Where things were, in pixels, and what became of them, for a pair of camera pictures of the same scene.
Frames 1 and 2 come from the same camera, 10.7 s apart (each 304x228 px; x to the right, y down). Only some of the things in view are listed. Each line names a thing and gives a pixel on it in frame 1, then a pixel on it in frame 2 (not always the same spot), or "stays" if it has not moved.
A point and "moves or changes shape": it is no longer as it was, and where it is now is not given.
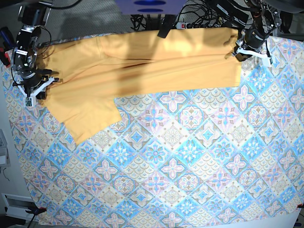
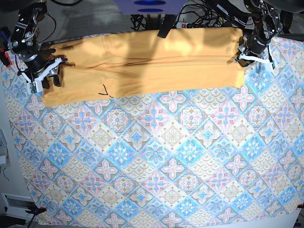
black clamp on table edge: (168, 23) stays
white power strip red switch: (185, 25) stays
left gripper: (32, 78) to (33, 63)
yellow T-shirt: (92, 69) moves or changes shape
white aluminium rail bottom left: (16, 206) stays
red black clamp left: (4, 58) stays
